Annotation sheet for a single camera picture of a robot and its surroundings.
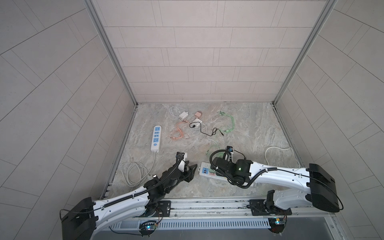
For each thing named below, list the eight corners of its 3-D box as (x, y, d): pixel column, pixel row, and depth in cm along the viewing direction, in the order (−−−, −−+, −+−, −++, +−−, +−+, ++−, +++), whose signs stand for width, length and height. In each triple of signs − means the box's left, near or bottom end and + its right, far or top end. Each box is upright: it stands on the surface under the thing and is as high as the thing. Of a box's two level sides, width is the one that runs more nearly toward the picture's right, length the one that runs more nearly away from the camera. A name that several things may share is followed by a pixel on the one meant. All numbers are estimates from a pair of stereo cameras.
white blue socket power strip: (151, 151, 92) (150, 149, 90) (154, 128, 103) (153, 125, 101) (159, 151, 93) (158, 148, 90) (161, 127, 104) (160, 125, 101)
